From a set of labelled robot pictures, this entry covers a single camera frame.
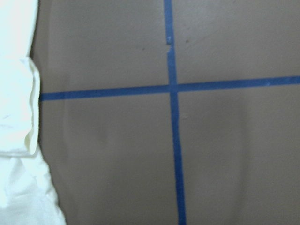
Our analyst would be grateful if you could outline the cream long-sleeve cat shirt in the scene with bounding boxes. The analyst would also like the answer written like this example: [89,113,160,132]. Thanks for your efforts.
[0,0,66,225]

